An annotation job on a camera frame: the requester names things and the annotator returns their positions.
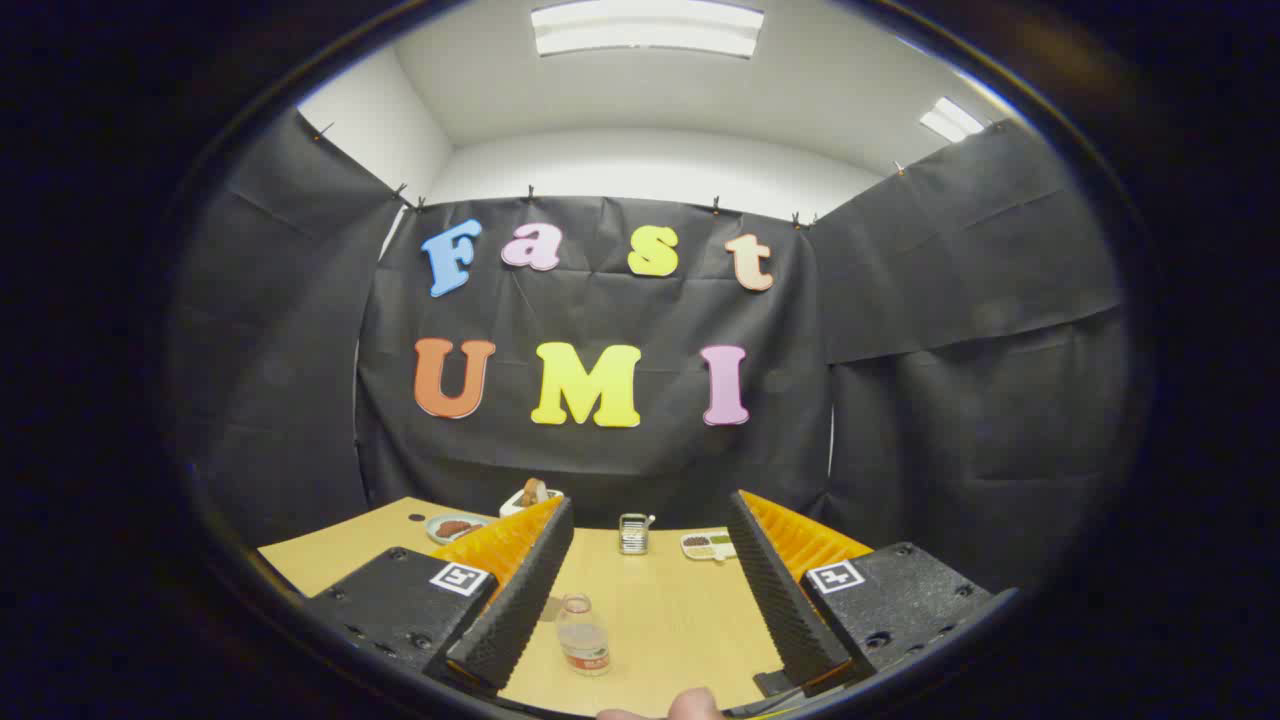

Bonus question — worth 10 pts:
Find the cream toaster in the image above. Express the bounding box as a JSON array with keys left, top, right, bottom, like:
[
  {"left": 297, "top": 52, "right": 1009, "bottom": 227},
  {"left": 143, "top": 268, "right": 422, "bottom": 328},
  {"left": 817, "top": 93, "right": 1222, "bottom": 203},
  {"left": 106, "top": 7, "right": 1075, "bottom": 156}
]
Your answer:
[{"left": 498, "top": 486, "right": 564, "bottom": 518}]

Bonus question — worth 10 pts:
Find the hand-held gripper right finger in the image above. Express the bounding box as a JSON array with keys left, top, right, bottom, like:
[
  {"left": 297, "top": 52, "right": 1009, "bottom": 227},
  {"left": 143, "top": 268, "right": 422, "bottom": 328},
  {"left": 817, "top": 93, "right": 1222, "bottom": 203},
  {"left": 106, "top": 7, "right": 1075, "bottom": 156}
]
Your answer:
[{"left": 725, "top": 490, "right": 1019, "bottom": 699}]

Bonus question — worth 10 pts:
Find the small ceiling light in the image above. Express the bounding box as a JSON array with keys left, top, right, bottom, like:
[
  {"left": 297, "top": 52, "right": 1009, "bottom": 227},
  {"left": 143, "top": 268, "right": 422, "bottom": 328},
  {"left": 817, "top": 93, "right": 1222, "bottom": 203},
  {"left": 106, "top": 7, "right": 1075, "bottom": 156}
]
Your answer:
[{"left": 919, "top": 96, "right": 986, "bottom": 143}]

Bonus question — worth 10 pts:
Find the wooden table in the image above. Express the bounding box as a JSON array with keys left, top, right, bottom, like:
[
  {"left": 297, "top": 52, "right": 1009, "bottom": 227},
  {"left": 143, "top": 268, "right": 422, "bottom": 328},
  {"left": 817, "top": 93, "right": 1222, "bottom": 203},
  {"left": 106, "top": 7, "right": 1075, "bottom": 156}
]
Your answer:
[{"left": 258, "top": 497, "right": 801, "bottom": 719}]

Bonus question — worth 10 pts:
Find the pale green plate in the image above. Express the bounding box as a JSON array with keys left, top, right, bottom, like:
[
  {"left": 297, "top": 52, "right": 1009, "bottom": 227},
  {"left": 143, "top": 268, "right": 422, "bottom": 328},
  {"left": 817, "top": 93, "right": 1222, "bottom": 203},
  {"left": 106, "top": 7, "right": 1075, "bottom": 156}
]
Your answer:
[{"left": 426, "top": 513, "right": 493, "bottom": 546}]

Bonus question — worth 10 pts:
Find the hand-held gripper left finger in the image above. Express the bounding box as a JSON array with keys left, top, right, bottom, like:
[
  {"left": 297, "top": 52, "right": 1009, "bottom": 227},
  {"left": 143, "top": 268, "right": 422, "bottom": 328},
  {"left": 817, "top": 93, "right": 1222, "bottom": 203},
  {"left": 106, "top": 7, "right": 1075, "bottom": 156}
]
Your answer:
[{"left": 300, "top": 495, "right": 577, "bottom": 698}]

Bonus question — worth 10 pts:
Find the clear plastic juice bottle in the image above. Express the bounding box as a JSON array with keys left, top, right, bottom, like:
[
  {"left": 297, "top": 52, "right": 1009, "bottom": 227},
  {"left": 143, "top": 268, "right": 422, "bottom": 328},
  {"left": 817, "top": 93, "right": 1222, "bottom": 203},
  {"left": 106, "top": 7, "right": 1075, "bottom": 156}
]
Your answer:
[{"left": 557, "top": 593, "right": 611, "bottom": 677}]

